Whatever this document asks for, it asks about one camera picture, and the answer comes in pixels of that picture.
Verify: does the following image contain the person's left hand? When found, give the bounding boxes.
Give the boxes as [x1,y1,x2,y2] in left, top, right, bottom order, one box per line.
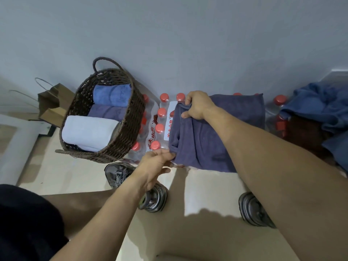
[136,149,177,192]

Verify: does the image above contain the person's right hand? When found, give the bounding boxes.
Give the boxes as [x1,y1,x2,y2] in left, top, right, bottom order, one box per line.
[181,91,218,120]

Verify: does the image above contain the dark grey towel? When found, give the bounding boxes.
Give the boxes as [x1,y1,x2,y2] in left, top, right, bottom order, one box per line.
[168,94,266,173]

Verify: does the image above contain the dark brown wicker basket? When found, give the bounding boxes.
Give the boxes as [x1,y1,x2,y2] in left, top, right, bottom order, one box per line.
[55,57,146,164]

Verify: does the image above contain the dark blue towel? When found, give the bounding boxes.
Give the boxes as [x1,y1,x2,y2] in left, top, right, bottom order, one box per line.
[87,104,128,123]

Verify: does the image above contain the cream towel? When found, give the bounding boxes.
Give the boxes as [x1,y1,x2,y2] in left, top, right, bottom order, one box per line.
[62,115,121,153]

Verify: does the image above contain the light blue towel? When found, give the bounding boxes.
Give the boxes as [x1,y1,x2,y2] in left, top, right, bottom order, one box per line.
[93,83,133,108]
[279,82,348,172]

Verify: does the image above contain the brown towel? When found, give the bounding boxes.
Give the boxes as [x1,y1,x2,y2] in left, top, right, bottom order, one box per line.
[285,115,333,158]

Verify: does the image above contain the person's left forearm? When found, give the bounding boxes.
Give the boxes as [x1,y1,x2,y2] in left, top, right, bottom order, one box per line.
[50,176,149,261]

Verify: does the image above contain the person's right forearm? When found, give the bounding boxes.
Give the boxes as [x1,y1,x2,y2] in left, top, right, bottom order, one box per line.
[205,105,348,261]

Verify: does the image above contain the person's left grey shoe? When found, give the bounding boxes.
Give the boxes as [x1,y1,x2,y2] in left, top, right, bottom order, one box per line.
[104,163,169,214]

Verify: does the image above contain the person's grey shoe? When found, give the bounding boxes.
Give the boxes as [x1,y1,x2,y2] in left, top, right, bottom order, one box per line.
[239,191,277,229]
[104,163,169,214]

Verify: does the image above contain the person's right grey shoe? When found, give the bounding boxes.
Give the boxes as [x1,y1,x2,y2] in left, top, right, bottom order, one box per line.
[239,191,277,229]

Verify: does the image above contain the brown paper bag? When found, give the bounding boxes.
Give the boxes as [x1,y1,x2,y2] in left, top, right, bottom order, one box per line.
[9,77,76,129]

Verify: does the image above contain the white wall socket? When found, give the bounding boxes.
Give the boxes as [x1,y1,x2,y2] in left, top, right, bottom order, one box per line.
[319,68,348,84]

